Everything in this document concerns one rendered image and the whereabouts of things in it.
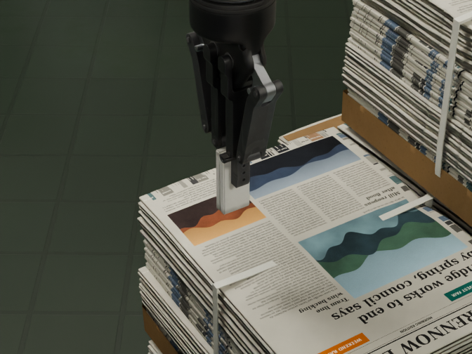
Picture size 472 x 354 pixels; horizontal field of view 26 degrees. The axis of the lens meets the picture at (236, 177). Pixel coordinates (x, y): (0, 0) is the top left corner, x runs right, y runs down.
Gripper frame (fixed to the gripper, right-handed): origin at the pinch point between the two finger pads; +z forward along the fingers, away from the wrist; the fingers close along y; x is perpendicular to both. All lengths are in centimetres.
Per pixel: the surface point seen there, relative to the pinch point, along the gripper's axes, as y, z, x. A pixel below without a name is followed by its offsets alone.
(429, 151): 1.2, 7.3, -26.9
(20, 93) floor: 180, 96, -39
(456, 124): -2.8, 1.3, -26.4
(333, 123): 46, 36, -49
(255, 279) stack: -1.0, 13.3, -2.1
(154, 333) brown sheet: 16.0, 33.2, 1.8
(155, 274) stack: 15.6, 23.3, 1.3
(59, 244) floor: 111, 96, -21
